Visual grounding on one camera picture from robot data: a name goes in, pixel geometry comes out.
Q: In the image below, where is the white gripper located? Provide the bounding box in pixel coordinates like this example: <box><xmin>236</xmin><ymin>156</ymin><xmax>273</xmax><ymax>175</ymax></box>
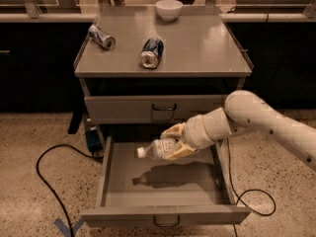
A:
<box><xmin>160</xmin><ymin>108</ymin><xmax>231</xmax><ymax>161</ymax></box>

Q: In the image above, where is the clear plastic water bottle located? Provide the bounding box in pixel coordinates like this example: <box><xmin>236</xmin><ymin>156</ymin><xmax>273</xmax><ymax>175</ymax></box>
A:
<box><xmin>136</xmin><ymin>138</ymin><xmax>178</xmax><ymax>160</ymax></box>

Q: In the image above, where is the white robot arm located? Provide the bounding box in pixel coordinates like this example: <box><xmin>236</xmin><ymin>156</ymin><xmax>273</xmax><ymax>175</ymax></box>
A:
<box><xmin>161</xmin><ymin>90</ymin><xmax>316</xmax><ymax>171</ymax></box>

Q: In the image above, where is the closed top drawer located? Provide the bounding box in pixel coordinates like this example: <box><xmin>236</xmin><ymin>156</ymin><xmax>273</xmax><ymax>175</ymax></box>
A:
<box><xmin>85</xmin><ymin>95</ymin><xmax>226</xmax><ymax>124</ymax></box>

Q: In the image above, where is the open middle drawer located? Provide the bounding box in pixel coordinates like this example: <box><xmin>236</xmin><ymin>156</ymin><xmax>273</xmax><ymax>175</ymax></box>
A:
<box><xmin>81</xmin><ymin>137</ymin><xmax>250</xmax><ymax>227</ymax></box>

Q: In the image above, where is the grey metal drawer cabinet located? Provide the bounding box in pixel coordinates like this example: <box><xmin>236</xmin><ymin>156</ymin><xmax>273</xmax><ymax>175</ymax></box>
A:
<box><xmin>73</xmin><ymin>5</ymin><xmax>255</xmax><ymax>229</ymax></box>

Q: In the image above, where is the blue power box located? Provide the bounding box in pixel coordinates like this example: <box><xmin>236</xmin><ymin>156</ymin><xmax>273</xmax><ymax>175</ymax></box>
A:
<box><xmin>85</xmin><ymin>127</ymin><xmax>103</xmax><ymax>153</ymax></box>

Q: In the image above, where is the blue crushed soda can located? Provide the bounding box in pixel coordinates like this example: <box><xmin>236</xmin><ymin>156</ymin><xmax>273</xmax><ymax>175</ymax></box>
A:
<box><xmin>139</xmin><ymin>38</ymin><xmax>164</xmax><ymax>69</ymax></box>

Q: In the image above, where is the silver blue can left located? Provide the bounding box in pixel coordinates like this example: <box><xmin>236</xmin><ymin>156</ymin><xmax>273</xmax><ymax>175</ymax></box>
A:
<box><xmin>88</xmin><ymin>25</ymin><xmax>116</xmax><ymax>50</ymax></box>

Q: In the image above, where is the white ceramic bowl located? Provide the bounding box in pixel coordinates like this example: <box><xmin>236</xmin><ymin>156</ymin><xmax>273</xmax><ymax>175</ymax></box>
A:
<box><xmin>155</xmin><ymin>0</ymin><xmax>183</xmax><ymax>22</ymax></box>

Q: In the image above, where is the blue tape floor mark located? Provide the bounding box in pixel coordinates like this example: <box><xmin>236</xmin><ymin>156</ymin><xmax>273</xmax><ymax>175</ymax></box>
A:
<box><xmin>54</xmin><ymin>218</ymin><xmax>84</xmax><ymax>237</ymax></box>

